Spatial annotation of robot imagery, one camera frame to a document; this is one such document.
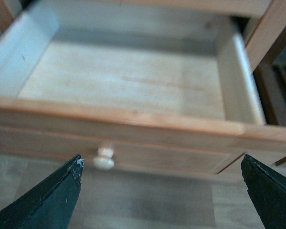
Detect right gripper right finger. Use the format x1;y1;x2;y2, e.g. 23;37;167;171
241;154;286;229

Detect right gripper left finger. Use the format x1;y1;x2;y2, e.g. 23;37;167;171
0;155;84;229

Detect round wooden drawer knob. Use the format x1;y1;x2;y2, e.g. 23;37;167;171
93;143;115;170

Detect wooden drawer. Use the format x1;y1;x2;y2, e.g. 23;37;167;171
0;2;286;183

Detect dark wooden side table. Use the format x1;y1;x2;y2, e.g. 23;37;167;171
233;16;286;167

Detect wooden nightstand cabinet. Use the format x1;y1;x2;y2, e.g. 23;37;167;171
0;0;286;81

